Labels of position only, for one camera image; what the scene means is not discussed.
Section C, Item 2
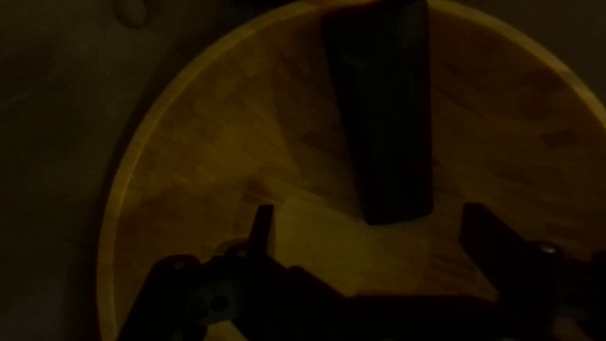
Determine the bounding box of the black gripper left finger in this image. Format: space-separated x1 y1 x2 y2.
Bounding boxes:
116 202 357 341

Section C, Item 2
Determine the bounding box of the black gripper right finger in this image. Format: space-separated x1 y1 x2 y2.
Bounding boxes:
457 202 606 341

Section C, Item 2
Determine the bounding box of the black remote control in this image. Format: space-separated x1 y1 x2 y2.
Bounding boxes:
321 0 440 226

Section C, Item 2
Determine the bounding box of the round wooden bowl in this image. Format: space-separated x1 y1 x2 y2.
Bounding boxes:
95 0 606 341

